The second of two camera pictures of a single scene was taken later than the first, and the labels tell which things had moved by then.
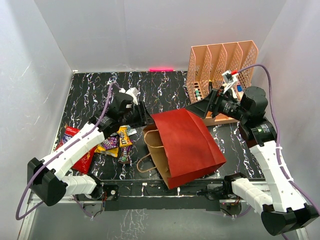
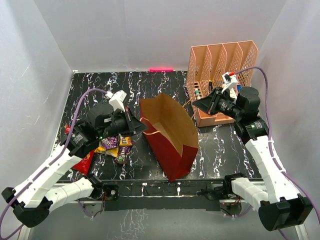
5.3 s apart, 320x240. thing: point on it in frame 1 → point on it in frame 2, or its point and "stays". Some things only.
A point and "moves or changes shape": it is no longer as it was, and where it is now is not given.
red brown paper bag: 183,148 moves or changes shape
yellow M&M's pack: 113,152 stays
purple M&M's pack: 111,142 stays
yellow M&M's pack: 124,139 stays
